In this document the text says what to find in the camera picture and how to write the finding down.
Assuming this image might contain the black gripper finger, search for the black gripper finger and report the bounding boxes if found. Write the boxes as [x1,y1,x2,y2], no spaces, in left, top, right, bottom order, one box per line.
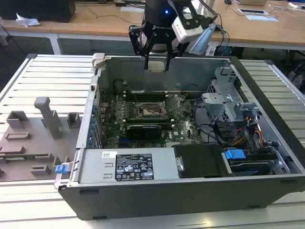
[164,35,186,72]
[129,24,155,70]

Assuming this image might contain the silver square CPU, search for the silver square CPU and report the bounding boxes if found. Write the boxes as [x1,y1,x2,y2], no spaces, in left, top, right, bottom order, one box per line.
[147,61,167,73]

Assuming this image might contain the metal socket cover frame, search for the metal socket cover frame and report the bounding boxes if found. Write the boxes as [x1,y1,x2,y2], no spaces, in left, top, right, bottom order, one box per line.
[162,94,183,115]

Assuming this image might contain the RAM slot white clips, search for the RAM slot white clips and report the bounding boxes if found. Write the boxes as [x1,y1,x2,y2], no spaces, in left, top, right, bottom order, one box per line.
[126,90,167,94]
[123,118,174,122]

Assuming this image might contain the CPU socket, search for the CPU socket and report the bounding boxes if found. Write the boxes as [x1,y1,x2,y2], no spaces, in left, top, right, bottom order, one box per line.
[134,101,169,120]

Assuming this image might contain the blue expansion slot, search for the blue expansion slot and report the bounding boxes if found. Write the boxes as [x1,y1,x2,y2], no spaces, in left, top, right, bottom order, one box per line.
[118,135,134,146]

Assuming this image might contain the white paper sheet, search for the white paper sheet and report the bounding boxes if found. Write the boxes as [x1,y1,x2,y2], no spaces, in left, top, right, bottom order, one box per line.
[245,14,279,22]
[120,6,146,12]

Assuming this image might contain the beige case latch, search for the beige case latch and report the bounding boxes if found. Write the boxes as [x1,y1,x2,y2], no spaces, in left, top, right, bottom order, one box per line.
[91,52,107,70]

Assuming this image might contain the wooden desk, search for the wooden desk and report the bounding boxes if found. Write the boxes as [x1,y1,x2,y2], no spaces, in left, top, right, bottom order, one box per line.
[51,0,305,52]
[0,18,63,56]

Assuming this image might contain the perforated metal drive cage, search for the perforated metal drive cage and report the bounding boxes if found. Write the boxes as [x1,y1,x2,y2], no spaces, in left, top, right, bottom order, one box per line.
[201,66,241,124]

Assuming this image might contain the green motherboard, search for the green motherboard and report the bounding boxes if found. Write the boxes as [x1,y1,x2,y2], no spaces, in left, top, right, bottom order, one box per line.
[99,92,208,150]

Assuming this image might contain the white tablet device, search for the white tablet device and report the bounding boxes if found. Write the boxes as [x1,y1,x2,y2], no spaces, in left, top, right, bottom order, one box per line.
[237,8,269,16]

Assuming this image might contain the black graphics card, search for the black graphics card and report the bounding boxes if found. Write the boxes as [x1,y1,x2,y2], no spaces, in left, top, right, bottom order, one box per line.
[126,123,163,140]

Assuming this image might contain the black box on desk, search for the black box on desk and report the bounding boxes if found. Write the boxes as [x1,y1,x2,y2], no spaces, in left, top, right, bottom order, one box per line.
[0,0,76,23]

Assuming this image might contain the crumpled white paper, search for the crumpled white paper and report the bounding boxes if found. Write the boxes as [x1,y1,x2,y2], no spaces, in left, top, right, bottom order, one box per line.
[15,12,41,27]

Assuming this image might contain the black plastic shroud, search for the black plastic shroud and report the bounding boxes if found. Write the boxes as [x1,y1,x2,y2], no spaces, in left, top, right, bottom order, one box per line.
[173,144,235,179]

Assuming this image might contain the blue disk carrier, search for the blue disk carrier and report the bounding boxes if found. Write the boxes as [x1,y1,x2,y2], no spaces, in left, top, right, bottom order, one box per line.
[224,149,246,165]

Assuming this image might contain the grey power supply with label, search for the grey power supply with label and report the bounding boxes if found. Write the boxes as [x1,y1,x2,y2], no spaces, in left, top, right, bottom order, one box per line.
[77,147,178,183]

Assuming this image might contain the black hard disk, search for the black hard disk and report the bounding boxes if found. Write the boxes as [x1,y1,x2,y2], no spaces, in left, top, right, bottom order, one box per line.
[228,152,278,176]

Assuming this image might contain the grey parts rack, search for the grey parts rack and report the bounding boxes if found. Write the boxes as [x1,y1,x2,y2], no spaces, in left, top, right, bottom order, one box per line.
[0,96,83,183]

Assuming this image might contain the dark grey PC case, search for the dark grey PC case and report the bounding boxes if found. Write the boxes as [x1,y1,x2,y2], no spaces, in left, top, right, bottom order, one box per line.
[54,53,305,221]

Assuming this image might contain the green RAM stick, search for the green RAM stick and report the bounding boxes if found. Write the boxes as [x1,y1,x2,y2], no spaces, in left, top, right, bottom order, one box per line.
[0,154,48,162]

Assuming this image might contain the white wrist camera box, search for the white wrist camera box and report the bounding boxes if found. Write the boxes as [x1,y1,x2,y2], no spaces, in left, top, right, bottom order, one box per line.
[171,6,204,45]

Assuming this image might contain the blue cable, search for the blue cable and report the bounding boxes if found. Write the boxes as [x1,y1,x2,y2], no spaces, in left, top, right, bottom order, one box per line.
[214,23,231,57]

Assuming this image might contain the black cable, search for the black cable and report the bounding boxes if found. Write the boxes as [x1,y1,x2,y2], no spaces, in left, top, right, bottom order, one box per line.
[197,124,225,146]
[192,97,203,129]

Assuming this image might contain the small silver metal handle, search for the small silver metal handle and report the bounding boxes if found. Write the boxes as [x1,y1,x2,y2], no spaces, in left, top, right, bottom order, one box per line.
[175,156,185,172]

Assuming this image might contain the orange yellow wire bundle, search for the orange yellow wire bundle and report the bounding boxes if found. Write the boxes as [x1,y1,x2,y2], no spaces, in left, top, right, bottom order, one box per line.
[254,128,263,146]

